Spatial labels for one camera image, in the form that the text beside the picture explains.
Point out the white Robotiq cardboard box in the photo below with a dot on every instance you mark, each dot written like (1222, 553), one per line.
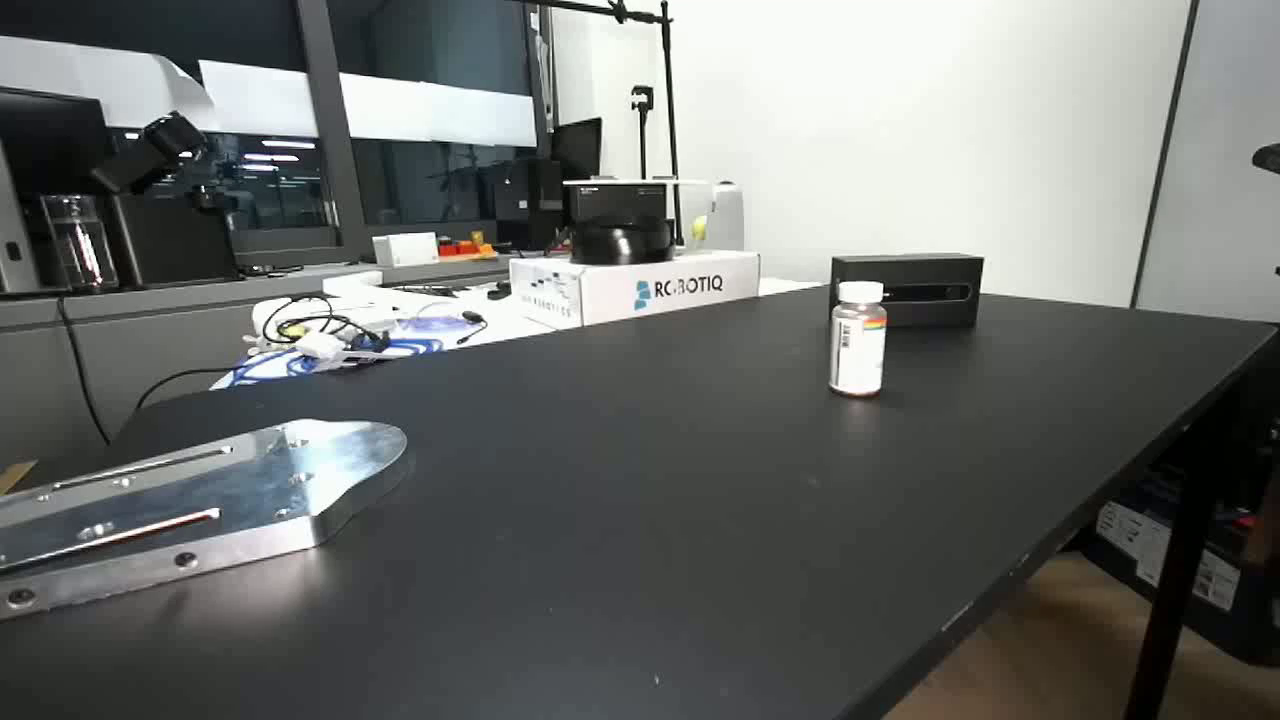
(641, 285)

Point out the silver metal plate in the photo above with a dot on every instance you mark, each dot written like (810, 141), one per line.
(201, 500)

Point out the black ZED camera box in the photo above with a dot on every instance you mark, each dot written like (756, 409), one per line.
(911, 291)

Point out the black table leg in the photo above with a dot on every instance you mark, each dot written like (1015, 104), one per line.
(1179, 560)

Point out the small orange object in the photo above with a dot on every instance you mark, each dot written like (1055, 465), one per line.
(471, 245)

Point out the black printer device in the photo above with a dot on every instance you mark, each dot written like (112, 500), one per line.
(616, 220)

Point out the black vertical frame post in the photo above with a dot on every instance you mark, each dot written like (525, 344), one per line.
(334, 126)

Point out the black computer monitor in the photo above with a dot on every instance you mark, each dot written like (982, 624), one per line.
(577, 148)

